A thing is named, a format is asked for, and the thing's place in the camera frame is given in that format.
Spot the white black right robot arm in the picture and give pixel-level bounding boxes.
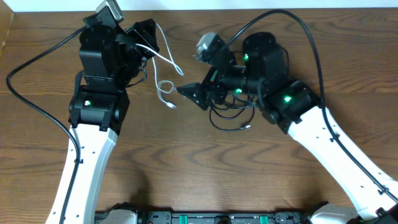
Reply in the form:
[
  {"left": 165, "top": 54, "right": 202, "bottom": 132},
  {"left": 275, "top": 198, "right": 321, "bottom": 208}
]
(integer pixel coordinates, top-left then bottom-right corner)
[{"left": 177, "top": 32, "right": 397, "bottom": 223}]

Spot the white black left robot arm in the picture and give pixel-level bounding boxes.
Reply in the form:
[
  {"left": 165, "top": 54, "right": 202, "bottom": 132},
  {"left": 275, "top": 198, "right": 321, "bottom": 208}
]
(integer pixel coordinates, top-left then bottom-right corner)
[{"left": 47, "top": 19, "right": 159, "bottom": 223}]

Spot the white cable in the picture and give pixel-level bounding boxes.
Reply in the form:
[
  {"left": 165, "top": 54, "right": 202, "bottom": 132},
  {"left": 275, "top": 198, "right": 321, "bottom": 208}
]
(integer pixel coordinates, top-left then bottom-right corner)
[{"left": 135, "top": 22, "right": 185, "bottom": 110}]

